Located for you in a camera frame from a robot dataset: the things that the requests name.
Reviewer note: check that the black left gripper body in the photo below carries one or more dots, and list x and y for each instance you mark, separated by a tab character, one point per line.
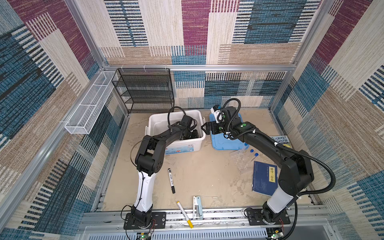
192	135

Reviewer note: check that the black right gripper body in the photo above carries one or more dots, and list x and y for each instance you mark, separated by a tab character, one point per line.
217	128

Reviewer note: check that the blue plastic bin lid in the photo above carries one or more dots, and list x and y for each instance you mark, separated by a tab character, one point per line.
220	143

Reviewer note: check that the blue capped test tube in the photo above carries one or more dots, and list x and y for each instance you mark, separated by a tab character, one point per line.
244	148
249	154
253	158

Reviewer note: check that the white plastic storage bin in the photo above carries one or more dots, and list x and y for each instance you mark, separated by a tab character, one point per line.
158	123

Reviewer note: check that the clear test tube rack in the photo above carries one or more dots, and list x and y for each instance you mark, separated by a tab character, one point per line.
239	160

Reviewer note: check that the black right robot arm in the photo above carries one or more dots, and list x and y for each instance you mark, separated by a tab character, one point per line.
296	171

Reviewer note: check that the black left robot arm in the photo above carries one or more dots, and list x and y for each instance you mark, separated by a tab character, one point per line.
149	160

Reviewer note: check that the black marker pen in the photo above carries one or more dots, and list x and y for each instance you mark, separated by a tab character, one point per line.
171	181

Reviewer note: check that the colourful treehouse book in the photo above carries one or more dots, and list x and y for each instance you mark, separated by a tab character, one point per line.
283	140

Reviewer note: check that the dark blue book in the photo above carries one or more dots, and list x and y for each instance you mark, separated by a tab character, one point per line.
265	178

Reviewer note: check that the white yellow marker pen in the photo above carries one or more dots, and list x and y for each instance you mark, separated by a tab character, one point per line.
185	215

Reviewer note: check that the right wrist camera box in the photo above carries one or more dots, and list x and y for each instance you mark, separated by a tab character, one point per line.
217	112

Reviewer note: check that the black wire mesh shelf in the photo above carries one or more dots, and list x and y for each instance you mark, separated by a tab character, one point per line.
145	90

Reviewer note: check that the metal clamp bracket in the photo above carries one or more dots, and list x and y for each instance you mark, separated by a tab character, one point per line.
197	208

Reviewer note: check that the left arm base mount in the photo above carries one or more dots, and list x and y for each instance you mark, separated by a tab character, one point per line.
154	220

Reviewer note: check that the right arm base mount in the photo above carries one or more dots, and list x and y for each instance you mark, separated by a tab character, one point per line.
263	217

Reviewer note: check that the white wire mesh basket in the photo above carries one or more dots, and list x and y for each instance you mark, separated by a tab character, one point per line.
86	114

